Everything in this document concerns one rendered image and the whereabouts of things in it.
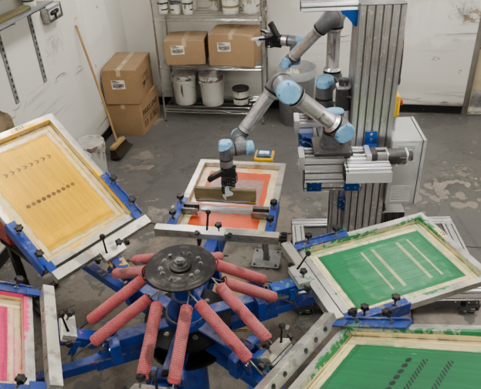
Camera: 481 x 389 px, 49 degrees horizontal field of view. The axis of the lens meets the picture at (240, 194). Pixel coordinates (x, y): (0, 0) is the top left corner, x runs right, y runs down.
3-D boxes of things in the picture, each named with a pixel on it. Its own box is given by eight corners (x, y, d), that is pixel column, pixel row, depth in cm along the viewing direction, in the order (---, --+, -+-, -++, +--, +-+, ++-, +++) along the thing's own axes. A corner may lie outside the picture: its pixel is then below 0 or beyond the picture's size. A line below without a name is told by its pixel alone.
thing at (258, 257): (255, 248, 435) (251, 145, 382) (281, 251, 431) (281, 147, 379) (250, 266, 417) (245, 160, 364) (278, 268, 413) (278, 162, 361)
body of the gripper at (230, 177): (235, 188, 296) (234, 170, 289) (220, 187, 297) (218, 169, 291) (238, 180, 302) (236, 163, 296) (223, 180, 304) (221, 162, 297)
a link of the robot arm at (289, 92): (350, 121, 303) (281, 69, 277) (361, 132, 290) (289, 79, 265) (337, 136, 306) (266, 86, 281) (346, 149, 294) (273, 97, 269)
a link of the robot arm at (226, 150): (234, 143, 282) (218, 145, 281) (235, 161, 288) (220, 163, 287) (232, 136, 289) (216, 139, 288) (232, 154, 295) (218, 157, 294)
